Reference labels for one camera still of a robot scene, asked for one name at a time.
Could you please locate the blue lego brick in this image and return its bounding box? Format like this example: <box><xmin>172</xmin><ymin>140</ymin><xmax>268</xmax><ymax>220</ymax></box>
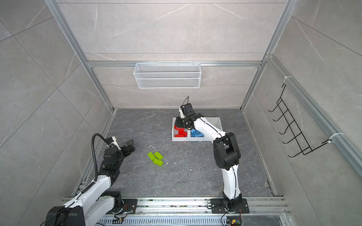
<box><xmin>191</xmin><ymin>133</ymin><xmax>204</xmax><ymax>137</ymax></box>

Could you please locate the green brick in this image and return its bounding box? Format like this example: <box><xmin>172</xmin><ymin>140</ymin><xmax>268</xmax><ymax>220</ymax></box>
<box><xmin>153</xmin><ymin>159</ymin><xmax>164</xmax><ymax>167</ymax></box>
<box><xmin>147</xmin><ymin>152</ymin><xmax>156</xmax><ymax>161</ymax></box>
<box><xmin>154</xmin><ymin>151</ymin><xmax>164</xmax><ymax>160</ymax></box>

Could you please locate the red arch lego piece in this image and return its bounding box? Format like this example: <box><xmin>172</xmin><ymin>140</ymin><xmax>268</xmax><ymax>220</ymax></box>
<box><xmin>174</xmin><ymin>125</ymin><xmax>185</xmax><ymax>131</ymax></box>

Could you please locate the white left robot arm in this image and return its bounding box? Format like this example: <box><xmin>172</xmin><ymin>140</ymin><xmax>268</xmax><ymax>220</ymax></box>
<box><xmin>42</xmin><ymin>137</ymin><xmax>135</xmax><ymax>226</ymax></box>

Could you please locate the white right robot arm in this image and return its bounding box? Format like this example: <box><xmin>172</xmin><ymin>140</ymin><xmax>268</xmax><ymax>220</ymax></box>
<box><xmin>175</xmin><ymin>103</ymin><xmax>242</xmax><ymax>210</ymax></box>

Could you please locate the white left bin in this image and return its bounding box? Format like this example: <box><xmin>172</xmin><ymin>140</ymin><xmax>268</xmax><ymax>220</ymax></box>
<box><xmin>172</xmin><ymin>117</ymin><xmax>188</xmax><ymax>142</ymax></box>

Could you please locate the white bin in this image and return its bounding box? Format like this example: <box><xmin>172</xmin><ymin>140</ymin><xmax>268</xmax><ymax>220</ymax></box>
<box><xmin>205</xmin><ymin>117</ymin><xmax>223</xmax><ymax>141</ymax></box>
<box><xmin>172</xmin><ymin>117</ymin><xmax>188</xmax><ymax>142</ymax></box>
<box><xmin>188</xmin><ymin>130</ymin><xmax>210</xmax><ymax>142</ymax></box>

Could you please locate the white middle bin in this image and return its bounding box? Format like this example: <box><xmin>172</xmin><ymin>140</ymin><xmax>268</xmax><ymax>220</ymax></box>
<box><xmin>188</xmin><ymin>130</ymin><xmax>210</xmax><ymax>142</ymax></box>

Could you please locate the white right bin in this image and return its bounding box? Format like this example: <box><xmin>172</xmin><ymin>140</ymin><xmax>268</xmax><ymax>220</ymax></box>
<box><xmin>205</xmin><ymin>117</ymin><xmax>223</xmax><ymax>141</ymax></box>

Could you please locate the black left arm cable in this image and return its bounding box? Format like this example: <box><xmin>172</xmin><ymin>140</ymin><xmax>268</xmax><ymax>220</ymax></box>
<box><xmin>91</xmin><ymin>133</ymin><xmax>114</xmax><ymax>181</ymax></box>

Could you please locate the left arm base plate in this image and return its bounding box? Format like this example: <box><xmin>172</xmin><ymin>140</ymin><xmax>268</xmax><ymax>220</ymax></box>
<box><xmin>107</xmin><ymin>199</ymin><xmax>138</xmax><ymax>215</ymax></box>

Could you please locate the white wire mesh basket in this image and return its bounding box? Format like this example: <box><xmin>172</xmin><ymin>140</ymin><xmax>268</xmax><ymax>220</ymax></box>
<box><xmin>133</xmin><ymin>63</ymin><xmax>202</xmax><ymax>89</ymax></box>

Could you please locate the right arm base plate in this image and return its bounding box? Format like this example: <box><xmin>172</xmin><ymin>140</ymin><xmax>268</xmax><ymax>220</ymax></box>
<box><xmin>206</xmin><ymin>198</ymin><xmax>250</xmax><ymax>214</ymax></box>

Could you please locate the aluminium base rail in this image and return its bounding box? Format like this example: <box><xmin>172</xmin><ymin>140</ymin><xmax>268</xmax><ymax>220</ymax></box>
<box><xmin>94</xmin><ymin>196</ymin><xmax>295</xmax><ymax>226</ymax></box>

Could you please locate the black wire hook rack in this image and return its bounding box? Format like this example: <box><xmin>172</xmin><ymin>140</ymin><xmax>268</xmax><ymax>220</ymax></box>
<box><xmin>268</xmin><ymin>83</ymin><xmax>333</xmax><ymax>158</ymax></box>

